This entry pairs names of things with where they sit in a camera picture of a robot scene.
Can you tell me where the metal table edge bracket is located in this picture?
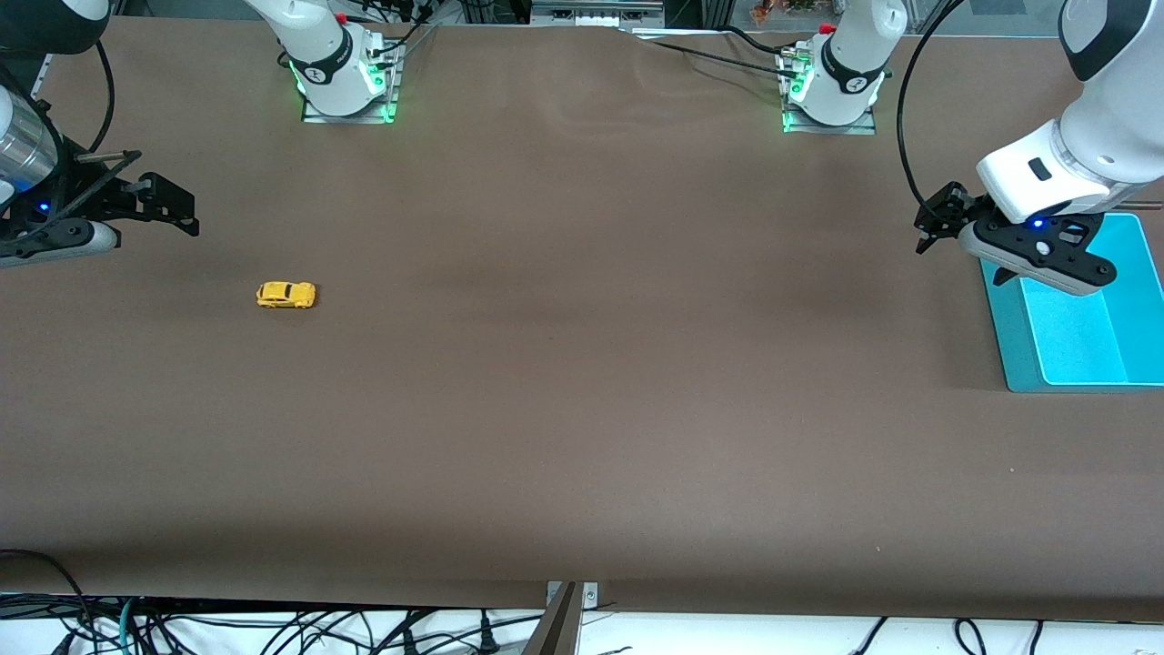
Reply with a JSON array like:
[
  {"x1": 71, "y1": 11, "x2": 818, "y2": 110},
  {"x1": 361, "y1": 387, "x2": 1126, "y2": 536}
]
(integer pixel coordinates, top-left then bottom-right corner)
[{"x1": 522, "y1": 580, "x2": 600, "y2": 655}]

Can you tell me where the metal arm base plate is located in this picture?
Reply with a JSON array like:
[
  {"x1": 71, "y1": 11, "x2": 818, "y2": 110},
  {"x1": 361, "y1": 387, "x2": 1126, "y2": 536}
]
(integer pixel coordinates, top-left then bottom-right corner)
[
  {"x1": 779, "y1": 47, "x2": 878, "y2": 136},
  {"x1": 300, "y1": 41, "x2": 402, "y2": 125}
]

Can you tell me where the black looped floor cable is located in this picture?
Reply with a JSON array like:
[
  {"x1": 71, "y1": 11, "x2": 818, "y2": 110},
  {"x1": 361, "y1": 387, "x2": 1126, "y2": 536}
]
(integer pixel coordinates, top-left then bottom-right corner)
[{"x1": 0, "y1": 549, "x2": 89, "y2": 630}]

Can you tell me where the yellow toy beetle car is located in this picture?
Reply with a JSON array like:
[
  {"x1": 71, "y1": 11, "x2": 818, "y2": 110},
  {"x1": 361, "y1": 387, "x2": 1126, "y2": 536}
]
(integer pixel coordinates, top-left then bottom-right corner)
[{"x1": 256, "y1": 280, "x2": 317, "y2": 311}]

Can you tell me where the aluminium frame rail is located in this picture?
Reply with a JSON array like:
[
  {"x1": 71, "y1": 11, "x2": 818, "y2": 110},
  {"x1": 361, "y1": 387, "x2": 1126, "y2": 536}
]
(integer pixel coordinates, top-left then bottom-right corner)
[{"x1": 530, "y1": 0, "x2": 667, "y2": 27}]

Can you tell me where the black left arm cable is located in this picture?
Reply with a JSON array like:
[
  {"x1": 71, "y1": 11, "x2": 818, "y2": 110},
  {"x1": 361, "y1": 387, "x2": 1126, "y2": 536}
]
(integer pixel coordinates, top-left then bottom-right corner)
[{"x1": 896, "y1": 0, "x2": 967, "y2": 216}]

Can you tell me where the long black table cable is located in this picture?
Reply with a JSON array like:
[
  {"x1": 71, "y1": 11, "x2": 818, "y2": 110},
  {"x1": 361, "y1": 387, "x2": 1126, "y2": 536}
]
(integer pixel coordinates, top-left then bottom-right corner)
[{"x1": 627, "y1": 35, "x2": 803, "y2": 79}]

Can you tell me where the short black table cable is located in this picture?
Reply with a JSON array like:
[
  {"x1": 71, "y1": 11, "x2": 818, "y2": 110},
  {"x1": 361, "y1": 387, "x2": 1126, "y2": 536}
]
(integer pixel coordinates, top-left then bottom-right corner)
[{"x1": 723, "y1": 25, "x2": 790, "y2": 55}]

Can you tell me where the teal plastic bin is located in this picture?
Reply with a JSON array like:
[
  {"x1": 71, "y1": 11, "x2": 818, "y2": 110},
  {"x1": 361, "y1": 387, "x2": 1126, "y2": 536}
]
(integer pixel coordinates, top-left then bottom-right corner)
[{"x1": 979, "y1": 213, "x2": 1164, "y2": 395}]

